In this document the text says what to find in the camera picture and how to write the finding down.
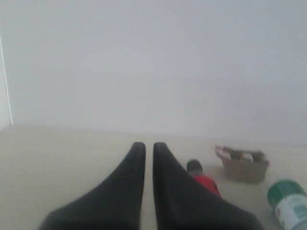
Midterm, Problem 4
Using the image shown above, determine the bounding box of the brown cardboard egg tray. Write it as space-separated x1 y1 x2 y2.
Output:
211 145 270 184

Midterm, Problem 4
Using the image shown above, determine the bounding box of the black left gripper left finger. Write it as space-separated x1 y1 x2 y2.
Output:
39 142 146 230

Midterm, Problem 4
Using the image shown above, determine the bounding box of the clear bottle with green label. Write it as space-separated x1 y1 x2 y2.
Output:
267 179 307 230

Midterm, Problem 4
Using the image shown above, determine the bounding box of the red bottle with black cap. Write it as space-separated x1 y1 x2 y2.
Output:
187 159 221 197

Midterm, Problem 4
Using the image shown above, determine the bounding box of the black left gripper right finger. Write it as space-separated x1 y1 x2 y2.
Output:
153 142 264 230

